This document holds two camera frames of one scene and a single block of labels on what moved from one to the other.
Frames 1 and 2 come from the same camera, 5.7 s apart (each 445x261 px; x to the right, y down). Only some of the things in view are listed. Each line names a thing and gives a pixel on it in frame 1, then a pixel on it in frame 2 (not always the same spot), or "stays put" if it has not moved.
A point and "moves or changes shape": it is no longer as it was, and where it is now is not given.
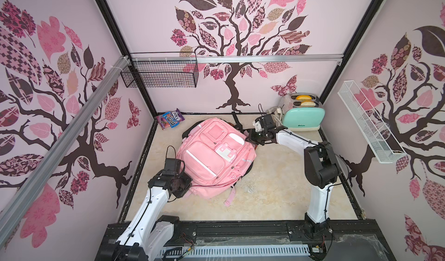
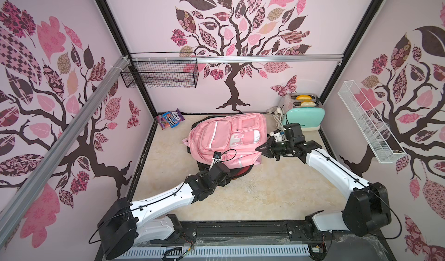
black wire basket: [161, 69] stays put
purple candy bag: [170, 119] stays put
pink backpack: [215, 153] moves or changes shape
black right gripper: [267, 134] → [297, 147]
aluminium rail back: [239, 58] stays put
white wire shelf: [383, 148] stays put
